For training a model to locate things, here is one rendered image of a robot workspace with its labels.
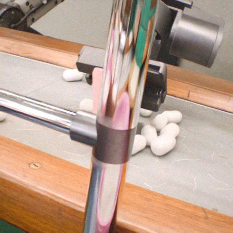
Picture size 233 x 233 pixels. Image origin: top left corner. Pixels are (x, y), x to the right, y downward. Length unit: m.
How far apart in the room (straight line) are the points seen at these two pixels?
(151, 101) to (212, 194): 0.13
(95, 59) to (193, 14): 0.15
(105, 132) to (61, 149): 0.19
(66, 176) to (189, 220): 0.11
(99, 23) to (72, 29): 0.26
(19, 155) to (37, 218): 0.06
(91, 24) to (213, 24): 2.33
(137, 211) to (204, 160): 0.16
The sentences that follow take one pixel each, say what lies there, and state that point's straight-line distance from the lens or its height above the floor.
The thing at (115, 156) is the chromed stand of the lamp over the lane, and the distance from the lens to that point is 0.19.
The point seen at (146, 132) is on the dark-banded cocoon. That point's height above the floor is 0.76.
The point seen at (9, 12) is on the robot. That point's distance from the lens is 1.02.
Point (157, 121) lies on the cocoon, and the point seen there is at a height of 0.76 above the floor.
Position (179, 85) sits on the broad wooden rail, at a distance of 0.58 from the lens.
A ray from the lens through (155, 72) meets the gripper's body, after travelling 0.36.
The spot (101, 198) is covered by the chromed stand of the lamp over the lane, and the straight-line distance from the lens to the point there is 0.20.
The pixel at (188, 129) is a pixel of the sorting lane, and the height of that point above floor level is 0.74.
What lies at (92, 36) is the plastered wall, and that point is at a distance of 2.75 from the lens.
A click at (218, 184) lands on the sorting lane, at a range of 0.36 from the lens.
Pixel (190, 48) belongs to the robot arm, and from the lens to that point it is 0.42.
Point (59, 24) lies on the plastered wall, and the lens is 2.89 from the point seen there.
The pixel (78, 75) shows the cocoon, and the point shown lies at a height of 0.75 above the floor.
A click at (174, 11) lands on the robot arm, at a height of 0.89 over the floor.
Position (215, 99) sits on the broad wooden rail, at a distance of 0.57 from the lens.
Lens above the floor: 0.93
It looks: 24 degrees down
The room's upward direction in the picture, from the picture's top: 9 degrees clockwise
